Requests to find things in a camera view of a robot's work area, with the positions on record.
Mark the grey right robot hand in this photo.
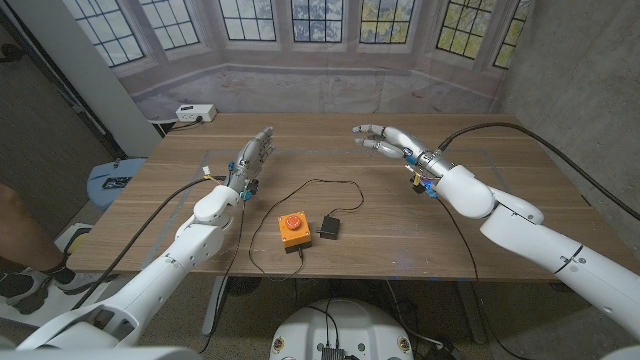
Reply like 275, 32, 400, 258
352, 123, 454, 179

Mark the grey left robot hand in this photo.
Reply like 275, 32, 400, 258
225, 125, 277, 197

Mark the orange box with red button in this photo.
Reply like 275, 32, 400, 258
277, 211, 313, 254

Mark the white power strip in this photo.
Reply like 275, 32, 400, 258
175, 103, 218, 123

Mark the black power adapter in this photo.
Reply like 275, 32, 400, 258
317, 214, 342, 241

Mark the white floor device yellow pad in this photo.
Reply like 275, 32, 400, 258
53, 223, 94, 256

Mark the printed window backdrop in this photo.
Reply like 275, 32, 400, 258
59, 0, 536, 121

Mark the blue round stool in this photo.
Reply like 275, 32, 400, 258
86, 157, 147, 211

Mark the grey table leg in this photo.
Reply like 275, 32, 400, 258
454, 280, 489, 345
201, 275, 229, 336

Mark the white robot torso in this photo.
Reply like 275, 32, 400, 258
269, 298, 415, 360

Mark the grey white sneaker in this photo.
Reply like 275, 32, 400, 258
52, 264, 107, 296

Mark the person's bare leg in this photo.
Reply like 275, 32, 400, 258
0, 183, 76, 286

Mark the black sneaker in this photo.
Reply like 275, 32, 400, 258
0, 267, 51, 315

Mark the thin black adapter cable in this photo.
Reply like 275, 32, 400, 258
248, 178, 365, 282

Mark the thin black left wrist cable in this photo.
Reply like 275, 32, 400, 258
197, 199, 246, 354

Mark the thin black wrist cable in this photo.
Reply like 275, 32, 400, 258
434, 197, 516, 360
197, 199, 246, 354

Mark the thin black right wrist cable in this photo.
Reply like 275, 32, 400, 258
434, 197, 516, 360

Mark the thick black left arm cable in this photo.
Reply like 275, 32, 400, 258
72, 175, 227, 311

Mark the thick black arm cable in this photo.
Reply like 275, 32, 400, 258
437, 122, 640, 222
72, 175, 227, 311

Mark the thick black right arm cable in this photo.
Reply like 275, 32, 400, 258
437, 122, 640, 222

